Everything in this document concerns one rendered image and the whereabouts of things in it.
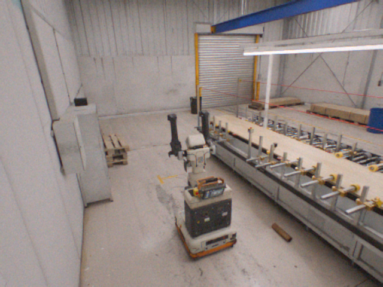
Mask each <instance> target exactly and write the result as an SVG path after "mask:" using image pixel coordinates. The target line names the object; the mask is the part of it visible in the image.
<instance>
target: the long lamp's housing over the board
mask: <svg viewBox="0 0 383 287"><path fill-rule="evenodd" d="M377 45H383V39H370V40H362V41H348V42H333V43H325V44H311V45H296V46H288V47H274V48H259V49H252V50H245V51H244V55H245V53H262V52H274V51H294V50H314V49H325V48H346V47H367V46H377Z"/></svg>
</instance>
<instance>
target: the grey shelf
mask: <svg viewBox="0 0 383 287"><path fill-rule="evenodd" d="M80 109H83V110H80ZM74 110H77V111H74ZM65 115H77V119H78V124H79V128H80V133H81V138H82V141H83V147H84V152H85V155H86V171H84V172H80V173H77V177H78V181H79V185H80V190H81V194H82V197H83V201H84V207H85V208H86V207H87V203H90V202H93V201H98V200H102V199H107V198H109V197H110V199H111V201H113V197H112V193H111V186H110V176H109V173H108V166H107V160H106V156H105V150H104V144H103V140H102V134H101V128H100V124H99V118H98V112H97V108H96V103H88V105H87V106H75V105H69V106H68V108H67V109H66V111H65V113H64V115H63V116H65ZM98 138H99V139H98ZM99 144H100V145H99ZM100 147H101V148H100ZM80 177H81V178H80Z"/></svg>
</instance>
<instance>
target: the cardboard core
mask: <svg viewBox="0 0 383 287"><path fill-rule="evenodd" d="M272 228H273V229H274V230H275V231H276V232H277V233H279V234H280V235H281V236H282V237H283V238H284V239H285V240H286V241H288V242H291V241H292V239H293V238H292V237H291V236H290V235H289V234H288V233H286V232H285V231H284V230H283V229H282V228H281V227H280V226H279V225H277V224H276V223H273V224H272Z"/></svg>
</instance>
